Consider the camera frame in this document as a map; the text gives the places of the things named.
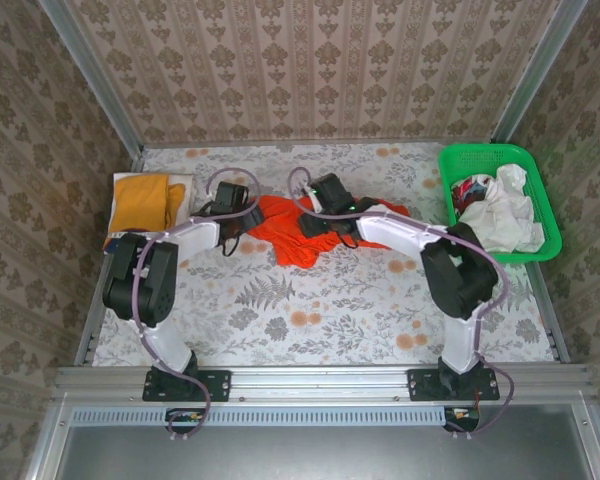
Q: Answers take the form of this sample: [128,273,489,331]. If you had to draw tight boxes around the aluminium left frame post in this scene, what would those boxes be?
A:
[37,0,146,157]

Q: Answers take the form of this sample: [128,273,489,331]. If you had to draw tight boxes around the green plastic basket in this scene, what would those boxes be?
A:
[438,143,564,264]

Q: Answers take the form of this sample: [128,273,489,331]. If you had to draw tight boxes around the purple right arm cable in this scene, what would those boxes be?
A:
[287,167,514,441]

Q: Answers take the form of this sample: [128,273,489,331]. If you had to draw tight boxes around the folded navy printed t-shirt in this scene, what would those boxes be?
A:
[103,233,132,254]

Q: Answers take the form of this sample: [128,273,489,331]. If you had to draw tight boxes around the aluminium front frame rail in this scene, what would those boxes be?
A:
[52,364,594,407]

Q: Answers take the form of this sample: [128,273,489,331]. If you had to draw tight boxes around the floral tablecloth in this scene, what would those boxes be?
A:
[92,143,556,366]

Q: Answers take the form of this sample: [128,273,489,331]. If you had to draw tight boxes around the crumpled white t-shirt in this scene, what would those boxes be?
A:
[458,163,546,254]

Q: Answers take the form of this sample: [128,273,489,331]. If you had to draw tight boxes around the crumpled multicolour t-shirt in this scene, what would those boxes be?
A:
[451,173,496,214]

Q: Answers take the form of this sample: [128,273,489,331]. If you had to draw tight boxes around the aluminium right frame post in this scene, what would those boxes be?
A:
[492,0,589,144]

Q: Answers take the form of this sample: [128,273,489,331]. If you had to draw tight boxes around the folded yellow t-shirt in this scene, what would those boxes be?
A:
[108,173,187,236]

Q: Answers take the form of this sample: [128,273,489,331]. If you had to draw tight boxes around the aluminium left side rail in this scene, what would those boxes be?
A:
[74,147,146,366]

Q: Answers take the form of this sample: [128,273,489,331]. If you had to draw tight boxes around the yellow folded clothes stack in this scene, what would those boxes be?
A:
[111,171,197,236]

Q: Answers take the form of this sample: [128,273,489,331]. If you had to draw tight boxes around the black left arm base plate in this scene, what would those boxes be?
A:
[142,367,231,404]

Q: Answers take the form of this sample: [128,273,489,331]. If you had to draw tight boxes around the grey metal front panel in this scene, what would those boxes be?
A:
[24,404,600,480]

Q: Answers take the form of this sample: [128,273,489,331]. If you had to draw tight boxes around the aluminium frame post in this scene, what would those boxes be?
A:
[37,0,146,157]
[492,0,589,144]

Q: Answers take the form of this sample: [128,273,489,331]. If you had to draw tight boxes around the aluminium right side rail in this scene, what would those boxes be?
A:
[527,260,571,364]

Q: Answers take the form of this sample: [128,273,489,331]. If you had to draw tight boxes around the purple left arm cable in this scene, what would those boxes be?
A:
[134,167,264,444]

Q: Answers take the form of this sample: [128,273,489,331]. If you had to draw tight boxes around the orange t-shirt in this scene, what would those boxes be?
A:
[244,194,411,269]

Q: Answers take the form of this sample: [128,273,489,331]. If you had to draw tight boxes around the grey slotted cable duct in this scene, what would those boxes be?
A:
[69,405,444,427]

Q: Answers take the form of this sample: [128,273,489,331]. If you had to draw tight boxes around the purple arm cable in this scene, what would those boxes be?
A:
[134,167,264,444]
[287,167,514,441]

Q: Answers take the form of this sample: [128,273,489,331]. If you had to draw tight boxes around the black connector board with wires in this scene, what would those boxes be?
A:
[165,407,206,436]
[442,404,481,434]

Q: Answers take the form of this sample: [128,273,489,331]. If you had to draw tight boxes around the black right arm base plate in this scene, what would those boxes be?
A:
[407,367,501,403]

